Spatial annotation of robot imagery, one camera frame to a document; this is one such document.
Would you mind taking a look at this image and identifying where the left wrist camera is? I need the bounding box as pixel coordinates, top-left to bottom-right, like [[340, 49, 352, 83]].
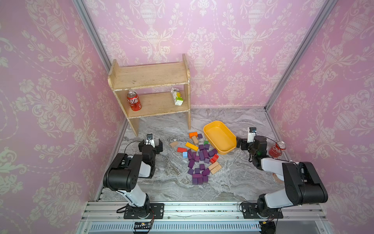
[[145, 133, 155, 147]]

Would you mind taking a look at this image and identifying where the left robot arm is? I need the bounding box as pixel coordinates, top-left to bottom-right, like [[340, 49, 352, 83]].
[[103, 140, 165, 220]]

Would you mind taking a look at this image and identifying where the red flat brick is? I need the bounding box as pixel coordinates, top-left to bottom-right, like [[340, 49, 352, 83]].
[[177, 147, 187, 153]]

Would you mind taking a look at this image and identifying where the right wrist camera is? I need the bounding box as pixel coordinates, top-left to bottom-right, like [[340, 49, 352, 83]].
[[247, 127, 257, 143]]

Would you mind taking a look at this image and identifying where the tan wood brick left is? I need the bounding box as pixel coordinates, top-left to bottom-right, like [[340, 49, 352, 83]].
[[169, 141, 179, 148]]

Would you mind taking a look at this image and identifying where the red cola can on table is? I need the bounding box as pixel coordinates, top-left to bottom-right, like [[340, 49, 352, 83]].
[[268, 141, 286, 158]]

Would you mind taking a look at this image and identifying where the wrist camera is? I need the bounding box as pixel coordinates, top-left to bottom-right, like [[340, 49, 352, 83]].
[[145, 133, 155, 147], [247, 127, 257, 143]]

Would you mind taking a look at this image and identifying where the red brick pair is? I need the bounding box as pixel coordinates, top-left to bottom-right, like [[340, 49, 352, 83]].
[[210, 154, 219, 164]]

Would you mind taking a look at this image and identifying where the purple brick cluster bottom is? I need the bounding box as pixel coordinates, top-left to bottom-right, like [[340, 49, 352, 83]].
[[188, 164, 211, 185]]

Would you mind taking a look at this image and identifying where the natural wood plank brick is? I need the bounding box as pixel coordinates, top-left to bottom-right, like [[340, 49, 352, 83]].
[[208, 161, 222, 174]]

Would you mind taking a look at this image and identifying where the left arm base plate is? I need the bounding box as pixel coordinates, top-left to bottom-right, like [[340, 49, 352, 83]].
[[123, 203, 165, 219]]

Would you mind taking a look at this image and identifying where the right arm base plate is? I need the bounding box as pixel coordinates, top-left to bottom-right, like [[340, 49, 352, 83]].
[[239, 201, 283, 220]]

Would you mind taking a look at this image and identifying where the aluminium front rail frame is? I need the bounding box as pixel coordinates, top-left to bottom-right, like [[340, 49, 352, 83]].
[[76, 201, 333, 234]]

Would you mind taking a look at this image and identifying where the wooden two-tier shelf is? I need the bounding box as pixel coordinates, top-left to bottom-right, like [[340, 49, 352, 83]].
[[108, 54, 191, 136]]

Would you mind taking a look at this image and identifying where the tan wood brick upright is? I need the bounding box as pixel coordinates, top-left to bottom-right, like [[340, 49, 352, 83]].
[[191, 136, 199, 145]]

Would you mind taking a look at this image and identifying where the green white juice carton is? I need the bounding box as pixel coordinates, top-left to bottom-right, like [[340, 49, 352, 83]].
[[171, 88, 184, 106]]

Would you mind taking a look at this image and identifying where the yellow plastic storage bin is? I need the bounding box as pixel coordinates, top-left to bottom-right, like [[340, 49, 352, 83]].
[[203, 121, 237, 155]]

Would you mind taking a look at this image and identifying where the red cola can on shelf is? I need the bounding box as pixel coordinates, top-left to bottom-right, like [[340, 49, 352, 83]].
[[127, 90, 142, 111]]

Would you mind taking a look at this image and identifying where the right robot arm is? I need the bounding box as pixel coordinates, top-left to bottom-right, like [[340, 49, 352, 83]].
[[236, 136, 328, 218]]

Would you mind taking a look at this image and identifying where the yellow long brick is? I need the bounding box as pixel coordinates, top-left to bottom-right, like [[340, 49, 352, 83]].
[[185, 142, 199, 151]]

